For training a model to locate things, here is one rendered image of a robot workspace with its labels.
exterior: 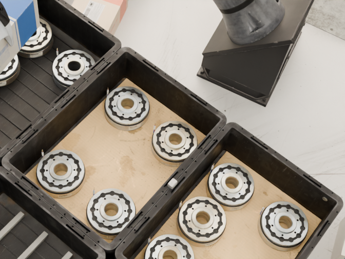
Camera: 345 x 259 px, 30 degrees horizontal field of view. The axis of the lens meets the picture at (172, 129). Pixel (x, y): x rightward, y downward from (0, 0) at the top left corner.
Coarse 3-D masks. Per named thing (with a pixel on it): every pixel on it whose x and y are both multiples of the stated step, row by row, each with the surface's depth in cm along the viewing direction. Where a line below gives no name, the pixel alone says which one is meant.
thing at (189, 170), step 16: (224, 128) 139; (240, 128) 139; (208, 144) 137; (256, 144) 138; (288, 160) 137; (304, 176) 137; (160, 208) 128; (336, 208) 132; (144, 224) 126; (128, 240) 124; (304, 256) 126
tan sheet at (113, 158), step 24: (96, 120) 148; (168, 120) 150; (72, 144) 144; (96, 144) 145; (120, 144) 146; (144, 144) 146; (96, 168) 142; (120, 168) 143; (144, 168) 143; (168, 168) 144; (96, 192) 139; (144, 192) 141
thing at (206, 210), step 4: (200, 208) 136; (204, 208) 136; (196, 212) 135; (204, 212) 136; (208, 212) 136; (212, 212) 136; (192, 216) 135; (212, 216) 135; (192, 220) 135; (196, 220) 135; (212, 220) 135; (196, 224) 134; (200, 224) 134; (204, 224) 134; (208, 224) 134; (212, 224) 135; (200, 228) 134; (204, 228) 134
